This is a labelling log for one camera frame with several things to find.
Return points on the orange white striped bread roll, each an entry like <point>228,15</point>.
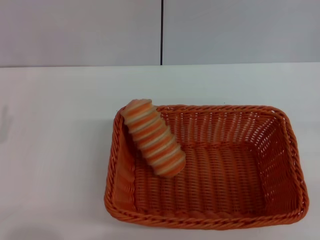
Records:
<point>155,142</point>

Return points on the orange woven plastic basket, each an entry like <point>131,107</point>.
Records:
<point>215,175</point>

